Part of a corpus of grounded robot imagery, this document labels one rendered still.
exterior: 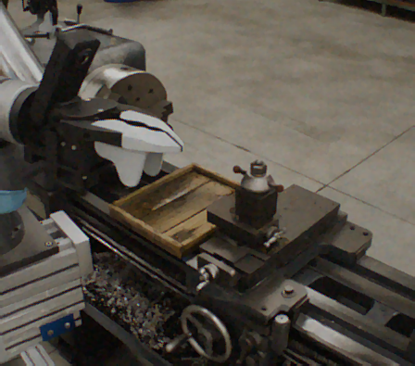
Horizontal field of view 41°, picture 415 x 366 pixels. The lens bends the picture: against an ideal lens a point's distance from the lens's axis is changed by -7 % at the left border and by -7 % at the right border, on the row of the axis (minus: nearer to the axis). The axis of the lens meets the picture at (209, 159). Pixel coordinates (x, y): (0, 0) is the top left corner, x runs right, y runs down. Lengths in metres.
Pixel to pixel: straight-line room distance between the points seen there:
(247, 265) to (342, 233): 0.35
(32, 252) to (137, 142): 0.62
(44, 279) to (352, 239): 0.83
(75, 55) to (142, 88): 1.21
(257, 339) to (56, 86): 0.95
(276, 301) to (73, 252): 0.48
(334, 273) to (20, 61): 1.02
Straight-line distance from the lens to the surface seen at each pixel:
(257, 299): 1.39
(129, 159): 0.58
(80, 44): 0.60
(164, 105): 1.84
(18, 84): 0.70
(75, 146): 0.61
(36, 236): 1.19
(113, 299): 1.89
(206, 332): 1.51
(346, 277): 1.57
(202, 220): 1.68
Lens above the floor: 1.83
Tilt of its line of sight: 28 degrees down
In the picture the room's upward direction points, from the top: straight up
